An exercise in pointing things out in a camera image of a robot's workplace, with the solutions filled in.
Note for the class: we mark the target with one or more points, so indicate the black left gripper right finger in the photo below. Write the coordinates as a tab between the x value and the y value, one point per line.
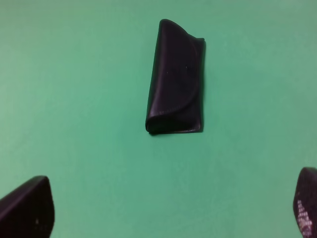
305	202

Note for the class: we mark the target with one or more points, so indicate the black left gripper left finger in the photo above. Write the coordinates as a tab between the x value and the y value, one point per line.
28	211

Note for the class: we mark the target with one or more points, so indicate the black leather glasses case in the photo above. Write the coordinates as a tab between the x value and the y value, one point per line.
175	101

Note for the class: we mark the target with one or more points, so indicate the green tablecloth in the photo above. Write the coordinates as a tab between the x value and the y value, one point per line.
74	84

